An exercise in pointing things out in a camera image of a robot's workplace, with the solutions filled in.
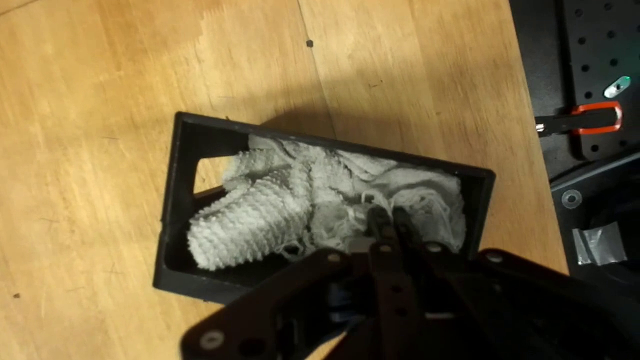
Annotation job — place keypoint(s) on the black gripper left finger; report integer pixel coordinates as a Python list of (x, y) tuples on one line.
[(320, 306)]

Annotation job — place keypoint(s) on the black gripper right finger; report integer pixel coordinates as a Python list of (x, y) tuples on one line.
[(521, 306)]

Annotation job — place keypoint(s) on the white terry towel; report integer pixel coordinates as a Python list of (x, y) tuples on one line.
[(281, 201)]

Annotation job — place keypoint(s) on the small black perforated basket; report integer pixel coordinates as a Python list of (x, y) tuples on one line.
[(175, 201)]

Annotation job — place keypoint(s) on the black pegboard base plate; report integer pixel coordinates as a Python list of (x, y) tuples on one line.
[(592, 60)]

